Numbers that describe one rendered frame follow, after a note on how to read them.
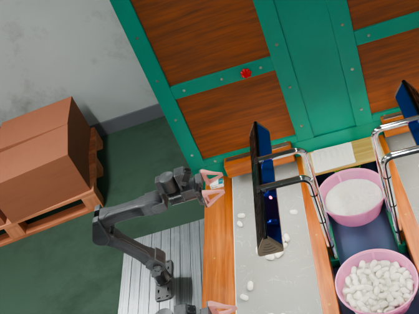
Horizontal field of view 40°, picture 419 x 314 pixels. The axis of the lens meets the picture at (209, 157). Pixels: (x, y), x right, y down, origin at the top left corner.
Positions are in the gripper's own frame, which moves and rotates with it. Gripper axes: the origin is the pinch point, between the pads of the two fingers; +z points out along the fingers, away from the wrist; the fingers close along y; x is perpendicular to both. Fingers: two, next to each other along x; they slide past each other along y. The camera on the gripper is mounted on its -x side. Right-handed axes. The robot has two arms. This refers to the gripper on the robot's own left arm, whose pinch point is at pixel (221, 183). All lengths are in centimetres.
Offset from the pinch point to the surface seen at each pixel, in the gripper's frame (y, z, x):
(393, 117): 35, 69, 20
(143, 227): 114, -81, 108
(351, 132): 39, 52, 25
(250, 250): -3.5, 0.7, 33.2
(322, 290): -33, 24, 30
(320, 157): 33, 37, 29
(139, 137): 219, -89, 108
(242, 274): -14.1, -3.4, 33.3
